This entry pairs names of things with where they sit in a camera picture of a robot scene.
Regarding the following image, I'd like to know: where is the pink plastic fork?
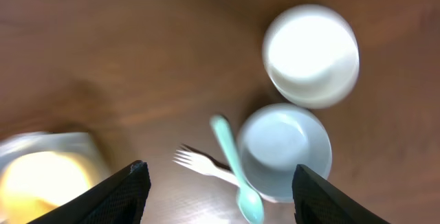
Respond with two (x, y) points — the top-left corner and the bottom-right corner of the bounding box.
(173, 146), (239, 186)

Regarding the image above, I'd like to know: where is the grey plastic bowl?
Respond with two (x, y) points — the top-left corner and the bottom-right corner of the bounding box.
(236, 103), (333, 203)

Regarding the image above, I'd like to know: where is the mint green plastic spoon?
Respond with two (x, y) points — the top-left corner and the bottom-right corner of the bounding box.
(210, 115), (265, 224)

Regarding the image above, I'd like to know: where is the white plastic bowl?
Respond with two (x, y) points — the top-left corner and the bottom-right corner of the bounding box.
(262, 4), (360, 109)

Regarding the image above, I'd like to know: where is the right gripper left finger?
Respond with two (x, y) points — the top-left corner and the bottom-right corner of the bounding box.
(30, 160), (151, 224)

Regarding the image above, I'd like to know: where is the yellow plastic bowl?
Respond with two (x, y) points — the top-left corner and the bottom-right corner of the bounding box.
(1, 152), (100, 223)

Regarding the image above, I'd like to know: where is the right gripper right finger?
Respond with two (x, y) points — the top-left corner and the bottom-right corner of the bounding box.
(291, 164), (388, 224)

